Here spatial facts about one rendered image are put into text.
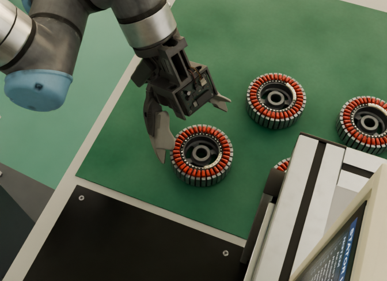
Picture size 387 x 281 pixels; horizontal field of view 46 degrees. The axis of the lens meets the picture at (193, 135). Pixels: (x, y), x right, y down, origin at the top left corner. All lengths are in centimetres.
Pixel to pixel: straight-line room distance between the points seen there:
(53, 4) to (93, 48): 139
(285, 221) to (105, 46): 168
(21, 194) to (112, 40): 77
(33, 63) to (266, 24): 60
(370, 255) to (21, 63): 47
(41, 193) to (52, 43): 114
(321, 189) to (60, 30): 38
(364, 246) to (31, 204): 154
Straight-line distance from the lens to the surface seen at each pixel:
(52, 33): 61
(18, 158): 180
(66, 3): 64
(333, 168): 44
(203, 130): 82
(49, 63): 58
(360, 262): 19
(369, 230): 19
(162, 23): 63
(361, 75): 100
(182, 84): 65
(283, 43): 101
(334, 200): 42
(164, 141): 71
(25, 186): 172
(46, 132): 182
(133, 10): 62
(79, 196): 80
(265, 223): 48
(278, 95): 89
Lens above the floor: 149
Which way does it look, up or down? 60 degrees down
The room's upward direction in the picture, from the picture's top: straight up
